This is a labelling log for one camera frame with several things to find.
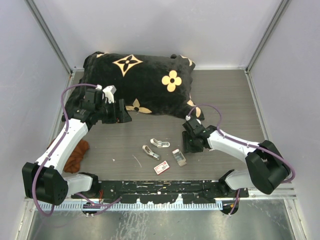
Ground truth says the staple box tray with staples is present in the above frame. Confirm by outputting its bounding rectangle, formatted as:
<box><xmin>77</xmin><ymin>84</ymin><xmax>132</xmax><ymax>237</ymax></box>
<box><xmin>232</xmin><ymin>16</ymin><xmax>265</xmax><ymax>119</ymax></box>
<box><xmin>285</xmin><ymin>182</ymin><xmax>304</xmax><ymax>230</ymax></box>
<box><xmin>172</xmin><ymin>148</ymin><xmax>187</xmax><ymax>167</ymax></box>

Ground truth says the red white staple box sleeve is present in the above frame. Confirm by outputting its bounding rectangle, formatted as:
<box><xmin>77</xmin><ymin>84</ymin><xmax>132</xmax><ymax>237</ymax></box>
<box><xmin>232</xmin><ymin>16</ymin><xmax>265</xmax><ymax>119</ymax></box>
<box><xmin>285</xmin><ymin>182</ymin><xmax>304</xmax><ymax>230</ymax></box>
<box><xmin>153</xmin><ymin>161</ymin><xmax>170</xmax><ymax>175</ymax></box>

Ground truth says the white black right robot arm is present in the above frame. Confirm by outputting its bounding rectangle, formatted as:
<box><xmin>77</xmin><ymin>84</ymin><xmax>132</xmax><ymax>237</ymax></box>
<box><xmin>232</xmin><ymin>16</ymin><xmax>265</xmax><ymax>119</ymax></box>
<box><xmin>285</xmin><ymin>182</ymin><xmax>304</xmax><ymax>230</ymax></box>
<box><xmin>182</xmin><ymin>118</ymin><xmax>295</xmax><ymax>195</ymax></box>

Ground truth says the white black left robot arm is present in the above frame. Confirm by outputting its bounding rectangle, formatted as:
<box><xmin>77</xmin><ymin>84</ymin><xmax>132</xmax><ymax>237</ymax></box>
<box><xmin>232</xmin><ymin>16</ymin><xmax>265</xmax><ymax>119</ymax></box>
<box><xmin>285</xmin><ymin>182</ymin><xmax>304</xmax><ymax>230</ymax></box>
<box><xmin>22</xmin><ymin>84</ymin><xmax>132</xmax><ymax>206</ymax></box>

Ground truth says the black floral pattern pillow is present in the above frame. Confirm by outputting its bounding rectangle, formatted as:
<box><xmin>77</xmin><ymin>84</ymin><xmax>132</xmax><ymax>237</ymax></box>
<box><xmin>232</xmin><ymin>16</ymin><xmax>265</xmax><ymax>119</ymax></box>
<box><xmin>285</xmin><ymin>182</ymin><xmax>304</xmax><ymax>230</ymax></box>
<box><xmin>65</xmin><ymin>51</ymin><xmax>205</xmax><ymax>121</ymax></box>

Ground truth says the brown crumpled cloth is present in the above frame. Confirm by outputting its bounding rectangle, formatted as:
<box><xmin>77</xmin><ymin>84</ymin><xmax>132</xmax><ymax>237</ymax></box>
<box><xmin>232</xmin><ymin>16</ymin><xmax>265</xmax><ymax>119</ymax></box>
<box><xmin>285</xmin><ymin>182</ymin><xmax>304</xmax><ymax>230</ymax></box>
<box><xmin>63</xmin><ymin>139</ymin><xmax>90</xmax><ymax>174</ymax></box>

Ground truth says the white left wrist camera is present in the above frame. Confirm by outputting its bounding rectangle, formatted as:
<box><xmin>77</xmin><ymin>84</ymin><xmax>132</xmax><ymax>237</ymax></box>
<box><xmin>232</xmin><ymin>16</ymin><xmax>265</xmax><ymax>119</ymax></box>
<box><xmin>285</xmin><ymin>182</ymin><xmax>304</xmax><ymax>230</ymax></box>
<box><xmin>102</xmin><ymin>85</ymin><xmax>117</xmax><ymax>104</ymax></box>

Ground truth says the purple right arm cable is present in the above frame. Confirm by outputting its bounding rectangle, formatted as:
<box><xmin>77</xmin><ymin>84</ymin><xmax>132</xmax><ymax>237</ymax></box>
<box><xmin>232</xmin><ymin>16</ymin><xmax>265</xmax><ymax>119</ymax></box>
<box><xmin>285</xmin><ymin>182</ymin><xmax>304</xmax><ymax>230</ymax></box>
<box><xmin>186</xmin><ymin>104</ymin><xmax>296</xmax><ymax>185</ymax></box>

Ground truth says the white slotted cable duct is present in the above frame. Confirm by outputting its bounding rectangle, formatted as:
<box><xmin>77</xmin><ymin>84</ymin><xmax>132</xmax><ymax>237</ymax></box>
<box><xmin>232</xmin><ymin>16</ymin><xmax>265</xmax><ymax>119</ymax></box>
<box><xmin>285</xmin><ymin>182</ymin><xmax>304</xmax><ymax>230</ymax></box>
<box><xmin>34</xmin><ymin>201</ymin><xmax>223</xmax><ymax>212</ymax></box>

